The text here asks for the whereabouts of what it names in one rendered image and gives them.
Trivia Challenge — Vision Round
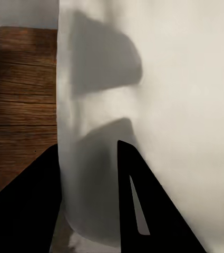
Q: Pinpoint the cutting board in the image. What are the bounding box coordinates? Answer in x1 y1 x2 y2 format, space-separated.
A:
0 26 58 191

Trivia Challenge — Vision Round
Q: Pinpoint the bowl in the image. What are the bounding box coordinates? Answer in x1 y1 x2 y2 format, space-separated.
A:
56 0 224 253

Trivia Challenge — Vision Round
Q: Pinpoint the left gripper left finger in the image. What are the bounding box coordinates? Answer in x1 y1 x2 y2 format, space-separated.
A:
0 144 62 253

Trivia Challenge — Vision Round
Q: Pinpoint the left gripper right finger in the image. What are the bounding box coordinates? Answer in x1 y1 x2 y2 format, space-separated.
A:
117 140 207 253

